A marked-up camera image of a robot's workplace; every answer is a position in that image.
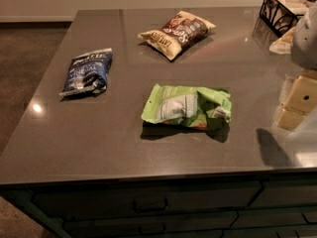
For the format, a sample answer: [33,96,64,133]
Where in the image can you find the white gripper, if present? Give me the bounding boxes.
[276,2,317,130]

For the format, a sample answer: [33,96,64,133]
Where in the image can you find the green rice chip bag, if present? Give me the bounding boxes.
[142,84,232,131]

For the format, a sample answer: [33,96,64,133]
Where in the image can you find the brown and cream chip bag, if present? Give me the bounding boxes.
[138,11,215,60]

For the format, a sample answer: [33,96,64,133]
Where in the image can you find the blue chip bag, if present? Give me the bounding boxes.
[59,49,113,97]

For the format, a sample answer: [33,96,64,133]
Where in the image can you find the cream packets beside basket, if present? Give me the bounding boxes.
[269,28,295,55]

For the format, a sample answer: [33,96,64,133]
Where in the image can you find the grey cabinet drawers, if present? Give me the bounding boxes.
[1,176,317,238]

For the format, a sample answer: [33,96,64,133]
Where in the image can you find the black wire basket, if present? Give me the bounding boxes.
[260,0,314,37]

